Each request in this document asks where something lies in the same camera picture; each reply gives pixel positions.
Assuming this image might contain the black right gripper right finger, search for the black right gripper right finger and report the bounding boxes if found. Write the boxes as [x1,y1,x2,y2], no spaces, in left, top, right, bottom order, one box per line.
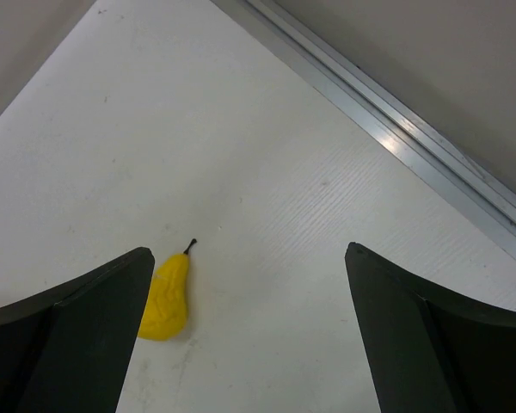
[345,243,516,412]

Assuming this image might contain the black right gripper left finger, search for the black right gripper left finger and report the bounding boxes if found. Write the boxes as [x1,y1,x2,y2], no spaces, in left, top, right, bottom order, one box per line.
[0,247,155,412]

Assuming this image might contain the yellow fake pear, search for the yellow fake pear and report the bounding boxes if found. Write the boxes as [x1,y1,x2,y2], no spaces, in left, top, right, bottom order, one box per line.
[138,238,197,341]

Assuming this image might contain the aluminium table edge rail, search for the aluminium table edge rail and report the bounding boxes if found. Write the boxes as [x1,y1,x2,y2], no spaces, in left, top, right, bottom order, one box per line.
[215,1,516,261]

